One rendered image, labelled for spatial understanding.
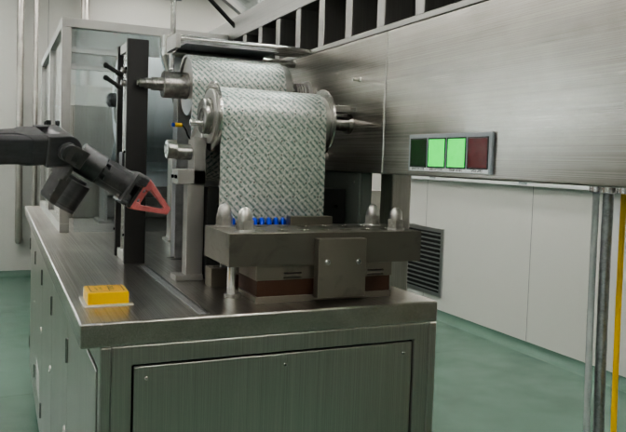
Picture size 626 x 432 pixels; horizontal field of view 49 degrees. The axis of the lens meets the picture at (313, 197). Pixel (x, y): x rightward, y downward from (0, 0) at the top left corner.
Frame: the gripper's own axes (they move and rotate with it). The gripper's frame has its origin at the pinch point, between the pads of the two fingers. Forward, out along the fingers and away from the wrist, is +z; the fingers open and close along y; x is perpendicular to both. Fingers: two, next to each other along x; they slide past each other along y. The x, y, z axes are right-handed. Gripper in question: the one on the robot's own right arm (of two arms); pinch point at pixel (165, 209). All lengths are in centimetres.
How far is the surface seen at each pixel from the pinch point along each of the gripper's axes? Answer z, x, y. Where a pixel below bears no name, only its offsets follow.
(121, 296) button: -1.6, -17.5, 14.1
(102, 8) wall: -24, 157, -556
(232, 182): 8.6, 11.8, 0.9
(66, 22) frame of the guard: -36, 39, -102
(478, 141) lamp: 29, 35, 43
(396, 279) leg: 63, 16, -12
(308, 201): 25.4, 17.6, 0.9
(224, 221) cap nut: 8.8, 3.6, 9.1
